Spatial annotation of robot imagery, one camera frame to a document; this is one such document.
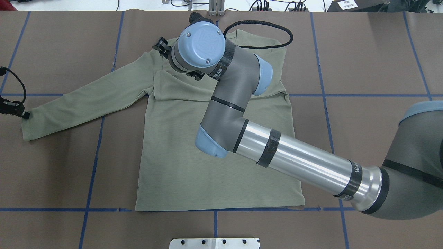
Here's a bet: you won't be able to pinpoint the black box with label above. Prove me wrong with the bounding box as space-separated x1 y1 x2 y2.
326 0 391 12

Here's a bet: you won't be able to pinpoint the grey aluminium frame post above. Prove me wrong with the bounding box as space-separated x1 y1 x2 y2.
208 0 226 16

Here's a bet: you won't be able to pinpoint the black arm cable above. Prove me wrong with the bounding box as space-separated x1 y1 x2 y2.
223 20 293 49
0 66 27 104

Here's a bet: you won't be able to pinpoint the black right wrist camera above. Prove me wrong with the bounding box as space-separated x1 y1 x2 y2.
188 12 214 25

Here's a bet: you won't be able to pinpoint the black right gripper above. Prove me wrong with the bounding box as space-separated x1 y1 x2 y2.
152 37 205 81

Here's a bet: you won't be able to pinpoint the white metal base plate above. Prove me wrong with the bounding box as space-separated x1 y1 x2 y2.
169 238 261 249

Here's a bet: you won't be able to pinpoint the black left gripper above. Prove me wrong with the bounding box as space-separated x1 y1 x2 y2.
0 98 30 119

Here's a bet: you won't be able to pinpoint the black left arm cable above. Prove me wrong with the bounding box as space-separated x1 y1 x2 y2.
0 66 27 104

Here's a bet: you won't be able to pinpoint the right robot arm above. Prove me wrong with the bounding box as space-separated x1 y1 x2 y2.
153 18 442 220

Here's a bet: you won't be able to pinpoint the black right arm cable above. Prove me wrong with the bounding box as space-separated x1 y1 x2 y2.
223 20 293 49

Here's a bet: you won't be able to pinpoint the olive green long-sleeve shirt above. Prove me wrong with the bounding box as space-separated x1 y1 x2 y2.
21 50 305 211

